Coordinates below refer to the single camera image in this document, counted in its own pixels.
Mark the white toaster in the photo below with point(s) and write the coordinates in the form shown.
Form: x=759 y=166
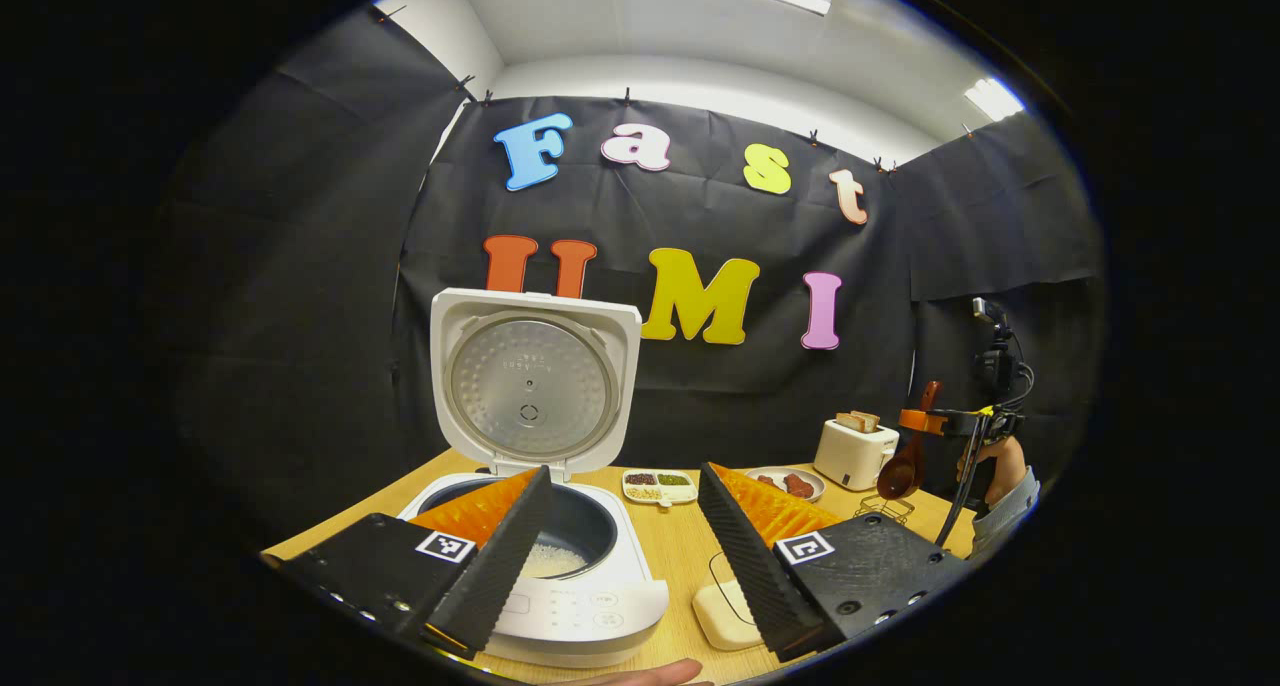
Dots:
x=852 y=456

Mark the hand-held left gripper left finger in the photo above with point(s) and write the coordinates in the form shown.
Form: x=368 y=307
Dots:
x=500 y=556

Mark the white round plate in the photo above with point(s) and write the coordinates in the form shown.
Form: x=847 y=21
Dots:
x=785 y=496

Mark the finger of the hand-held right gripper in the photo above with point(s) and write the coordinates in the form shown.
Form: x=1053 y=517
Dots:
x=922 y=421

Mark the black backdrop cloth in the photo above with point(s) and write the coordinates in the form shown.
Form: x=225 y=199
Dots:
x=700 y=396

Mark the white divided bean dish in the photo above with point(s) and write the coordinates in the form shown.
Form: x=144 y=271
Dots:
x=660 y=487

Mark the brown wooden spoon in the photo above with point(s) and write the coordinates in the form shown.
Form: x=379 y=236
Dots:
x=903 y=471

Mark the white rice cooker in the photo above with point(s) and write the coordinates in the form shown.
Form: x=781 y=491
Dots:
x=530 y=396

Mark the cream rice container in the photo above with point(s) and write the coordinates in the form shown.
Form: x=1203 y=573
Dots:
x=715 y=611

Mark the small ceiling light panel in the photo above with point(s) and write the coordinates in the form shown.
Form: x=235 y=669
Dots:
x=993 y=98

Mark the white rice heap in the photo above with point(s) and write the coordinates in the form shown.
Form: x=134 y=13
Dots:
x=555 y=561

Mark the brown meat piece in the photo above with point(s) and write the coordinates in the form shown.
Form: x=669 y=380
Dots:
x=769 y=482
x=798 y=485

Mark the toasted bread slice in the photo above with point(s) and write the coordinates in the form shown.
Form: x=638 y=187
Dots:
x=867 y=419
x=848 y=422

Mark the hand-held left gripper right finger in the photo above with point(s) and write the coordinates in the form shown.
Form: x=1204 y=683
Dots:
x=745 y=566

